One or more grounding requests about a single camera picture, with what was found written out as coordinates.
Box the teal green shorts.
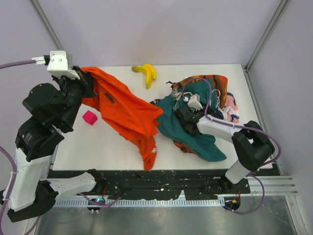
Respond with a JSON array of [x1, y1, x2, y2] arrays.
[[156, 79, 227, 162]]

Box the orange shorts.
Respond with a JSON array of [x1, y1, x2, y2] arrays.
[[82, 67, 164, 170]]

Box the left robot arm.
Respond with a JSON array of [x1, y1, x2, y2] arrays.
[[0, 66, 106, 222]]

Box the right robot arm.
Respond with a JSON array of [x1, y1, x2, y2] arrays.
[[174, 105, 275, 191]]

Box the black orange white patterned cloth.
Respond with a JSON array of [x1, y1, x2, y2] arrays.
[[150, 99, 161, 105]]

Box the pink navy patterned cloth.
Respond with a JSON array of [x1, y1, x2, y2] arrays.
[[220, 92, 240, 123]]

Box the orange camouflage cloth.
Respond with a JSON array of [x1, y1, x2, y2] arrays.
[[166, 74, 229, 108]]

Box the pink cube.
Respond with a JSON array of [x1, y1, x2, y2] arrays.
[[82, 110, 98, 126]]

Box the yellow banana bunch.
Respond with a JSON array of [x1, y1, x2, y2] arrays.
[[132, 64, 157, 89]]

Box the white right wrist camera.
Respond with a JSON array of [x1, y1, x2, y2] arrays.
[[183, 94, 203, 112]]

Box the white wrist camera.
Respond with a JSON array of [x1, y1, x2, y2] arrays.
[[183, 94, 203, 112], [31, 50, 80, 80]]

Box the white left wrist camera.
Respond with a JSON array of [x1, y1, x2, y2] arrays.
[[31, 50, 80, 80]]

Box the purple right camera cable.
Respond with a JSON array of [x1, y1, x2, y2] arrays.
[[182, 77, 282, 177]]

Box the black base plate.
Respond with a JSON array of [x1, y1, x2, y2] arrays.
[[47, 168, 279, 200]]

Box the white slotted cable duct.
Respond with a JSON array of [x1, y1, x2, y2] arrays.
[[54, 197, 224, 208]]

